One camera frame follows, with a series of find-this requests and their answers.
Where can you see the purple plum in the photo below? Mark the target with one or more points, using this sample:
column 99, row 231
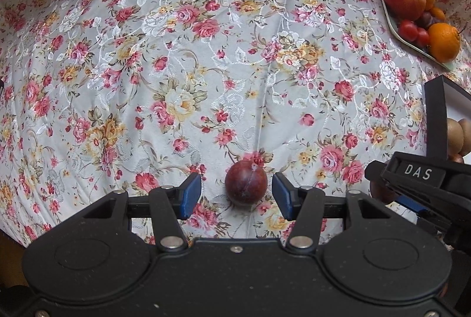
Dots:
column 427, row 19

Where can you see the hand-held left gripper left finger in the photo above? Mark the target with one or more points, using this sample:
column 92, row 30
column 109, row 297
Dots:
column 191, row 195

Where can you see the black box with white inside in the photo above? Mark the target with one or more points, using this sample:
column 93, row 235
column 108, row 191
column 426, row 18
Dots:
column 436, row 118

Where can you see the large knobbed orange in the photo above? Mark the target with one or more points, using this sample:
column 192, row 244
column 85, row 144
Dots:
column 444, row 40

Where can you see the small mandarin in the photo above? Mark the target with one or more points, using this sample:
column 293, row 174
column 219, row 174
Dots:
column 438, row 14
column 466, row 135

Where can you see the dark red plum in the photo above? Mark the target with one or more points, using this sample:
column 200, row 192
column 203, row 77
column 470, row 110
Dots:
column 245, row 182

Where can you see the brown kiwi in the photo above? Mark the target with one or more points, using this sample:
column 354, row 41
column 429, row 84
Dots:
column 454, row 136

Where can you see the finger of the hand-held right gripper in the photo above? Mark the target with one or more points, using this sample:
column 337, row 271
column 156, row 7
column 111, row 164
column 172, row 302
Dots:
column 414, row 206

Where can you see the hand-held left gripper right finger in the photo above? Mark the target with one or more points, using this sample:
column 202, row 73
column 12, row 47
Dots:
column 283, row 197

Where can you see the floral tablecloth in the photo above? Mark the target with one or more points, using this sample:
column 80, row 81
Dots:
column 147, row 44

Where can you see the pale green tray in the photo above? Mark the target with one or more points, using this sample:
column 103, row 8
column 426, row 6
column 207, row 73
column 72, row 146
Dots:
column 443, row 64

